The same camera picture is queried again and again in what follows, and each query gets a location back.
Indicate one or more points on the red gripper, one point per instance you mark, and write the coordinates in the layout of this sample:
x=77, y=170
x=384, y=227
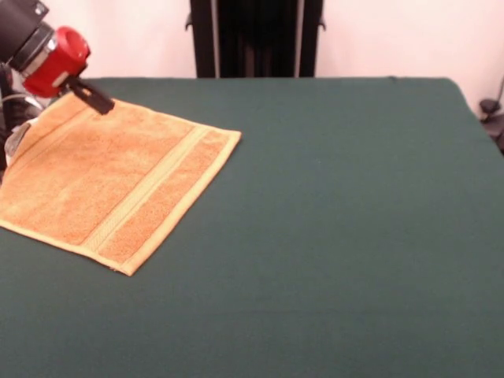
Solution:
x=55, y=67

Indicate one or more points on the orange terry towel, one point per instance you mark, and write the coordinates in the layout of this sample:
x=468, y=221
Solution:
x=98, y=177

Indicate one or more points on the dark green table cloth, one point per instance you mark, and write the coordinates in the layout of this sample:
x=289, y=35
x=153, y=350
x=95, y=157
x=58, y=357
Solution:
x=315, y=236

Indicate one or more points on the black robot pedestal frame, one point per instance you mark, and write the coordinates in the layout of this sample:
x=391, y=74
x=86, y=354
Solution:
x=256, y=39

